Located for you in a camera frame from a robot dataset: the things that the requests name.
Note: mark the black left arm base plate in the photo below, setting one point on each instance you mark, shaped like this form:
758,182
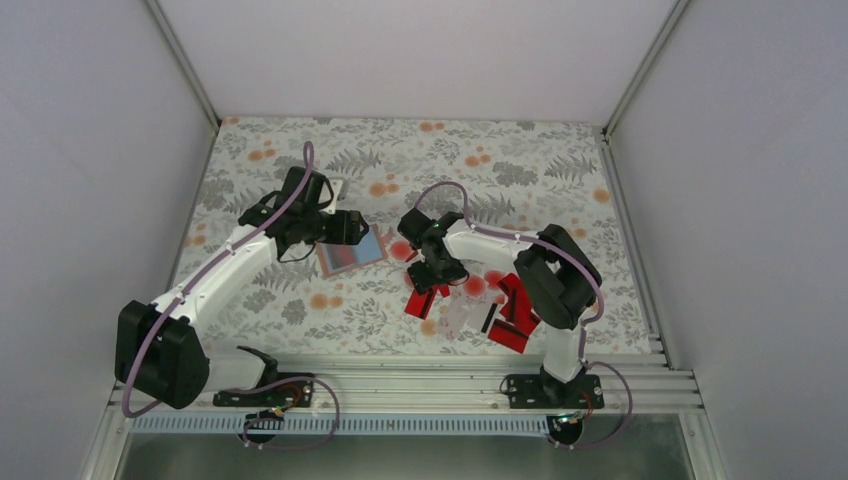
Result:
296,392

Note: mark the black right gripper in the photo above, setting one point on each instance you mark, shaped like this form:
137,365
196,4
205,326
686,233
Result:
421,280

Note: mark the perforated grey cable duct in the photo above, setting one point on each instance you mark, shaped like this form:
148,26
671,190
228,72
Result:
348,424

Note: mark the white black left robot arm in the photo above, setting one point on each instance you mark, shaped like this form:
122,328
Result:
158,347

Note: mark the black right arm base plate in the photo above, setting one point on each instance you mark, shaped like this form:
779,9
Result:
537,391

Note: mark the aluminium rail frame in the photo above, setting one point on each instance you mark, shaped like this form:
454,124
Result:
465,384

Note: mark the tan leather card holder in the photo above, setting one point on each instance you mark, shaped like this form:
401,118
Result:
370,250

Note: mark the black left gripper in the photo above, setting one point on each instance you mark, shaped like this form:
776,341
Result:
346,230

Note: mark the red card bottom of pile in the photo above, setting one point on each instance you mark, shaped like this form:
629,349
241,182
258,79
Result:
507,335

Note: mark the floral patterned table mat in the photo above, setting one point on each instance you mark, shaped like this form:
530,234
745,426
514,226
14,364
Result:
514,175

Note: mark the red VIP chip card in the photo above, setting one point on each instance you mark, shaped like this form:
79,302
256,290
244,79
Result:
337,257

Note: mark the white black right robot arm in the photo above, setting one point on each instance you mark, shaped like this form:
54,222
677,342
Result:
557,282

